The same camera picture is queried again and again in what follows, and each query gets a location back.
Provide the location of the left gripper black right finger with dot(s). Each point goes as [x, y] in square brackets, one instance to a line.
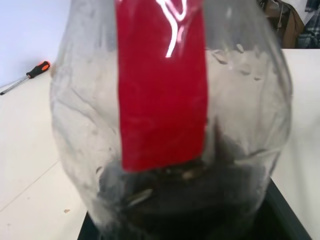
[282, 217]

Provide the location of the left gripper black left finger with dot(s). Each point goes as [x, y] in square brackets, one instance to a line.
[90, 231]

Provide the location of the blue plaid shirt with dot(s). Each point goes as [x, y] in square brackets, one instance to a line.
[311, 35]

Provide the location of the brown hanging jacket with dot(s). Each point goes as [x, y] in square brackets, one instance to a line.
[287, 22]

